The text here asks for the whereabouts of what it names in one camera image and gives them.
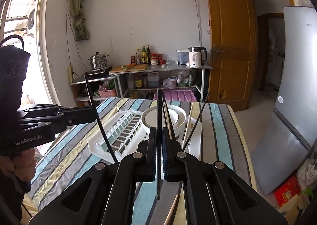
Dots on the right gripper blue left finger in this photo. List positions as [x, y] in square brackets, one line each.
[121, 180]

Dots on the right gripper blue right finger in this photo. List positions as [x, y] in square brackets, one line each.
[196, 176]

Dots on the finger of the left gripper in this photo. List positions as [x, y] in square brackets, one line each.
[40, 110]
[64, 118]

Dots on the light wooden chopstick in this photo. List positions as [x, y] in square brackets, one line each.
[171, 211]
[187, 127]
[167, 119]

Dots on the metal kitchen shelf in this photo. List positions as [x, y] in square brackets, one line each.
[143, 84]

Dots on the person left hand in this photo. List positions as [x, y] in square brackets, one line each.
[22, 166]

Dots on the pink plastic basket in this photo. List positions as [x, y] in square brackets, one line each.
[107, 93]

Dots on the pink lidded storage box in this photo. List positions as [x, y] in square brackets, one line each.
[179, 95]

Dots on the black induction cooker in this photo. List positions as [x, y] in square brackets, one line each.
[100, 72]

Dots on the stainless steel steamer pot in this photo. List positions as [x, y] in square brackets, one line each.
[98, 61]

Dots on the green hanging curtain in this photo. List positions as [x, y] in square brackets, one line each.
[76, 11]

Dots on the wooden cutting board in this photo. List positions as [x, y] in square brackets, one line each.
[129, 68]

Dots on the white electric kettle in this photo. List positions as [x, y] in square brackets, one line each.
[197, 56]

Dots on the translucent storage container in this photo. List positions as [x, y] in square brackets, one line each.
[183, 56]

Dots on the green oil bottle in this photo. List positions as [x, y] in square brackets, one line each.
[144, 55]

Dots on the red box on floor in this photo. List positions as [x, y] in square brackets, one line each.
[287, 190]

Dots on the dark sauce bottle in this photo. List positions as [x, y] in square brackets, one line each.
[148, 55]

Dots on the silver refrigerator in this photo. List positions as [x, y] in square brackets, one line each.
[291, 131]

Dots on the wooden door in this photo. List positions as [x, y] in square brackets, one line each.
[233, 52]

